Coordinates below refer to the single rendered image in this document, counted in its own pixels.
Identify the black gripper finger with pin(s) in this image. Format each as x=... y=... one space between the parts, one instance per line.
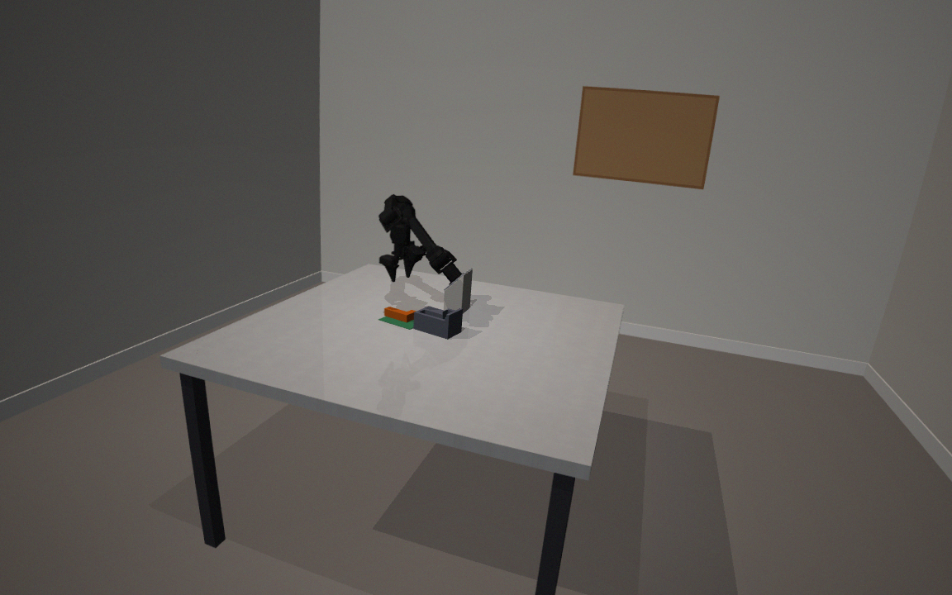
x=391 y=271
x=408 y=265

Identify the orange l-shaped part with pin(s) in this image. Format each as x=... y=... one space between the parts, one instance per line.
x=399 y=314

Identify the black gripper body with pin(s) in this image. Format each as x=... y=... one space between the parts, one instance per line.
x=396 y=254

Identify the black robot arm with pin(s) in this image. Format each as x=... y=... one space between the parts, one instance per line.
x=399 y=217

